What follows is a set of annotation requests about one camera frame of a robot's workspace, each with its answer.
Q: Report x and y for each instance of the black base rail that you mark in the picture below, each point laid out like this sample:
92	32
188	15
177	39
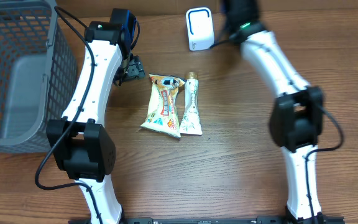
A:
257	220

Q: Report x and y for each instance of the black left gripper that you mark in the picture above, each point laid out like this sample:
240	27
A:
136	71

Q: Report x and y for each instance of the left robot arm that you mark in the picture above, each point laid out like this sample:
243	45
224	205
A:
79	142

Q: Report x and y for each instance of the white cream tube gold cap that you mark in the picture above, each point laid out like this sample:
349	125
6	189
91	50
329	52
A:
191	123

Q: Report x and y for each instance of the grey plastic shopping basket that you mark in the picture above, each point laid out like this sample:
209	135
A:
37	74

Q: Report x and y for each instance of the cream snack bag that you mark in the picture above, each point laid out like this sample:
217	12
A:
162	114

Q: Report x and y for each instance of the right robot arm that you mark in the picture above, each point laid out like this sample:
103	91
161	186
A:
296	120

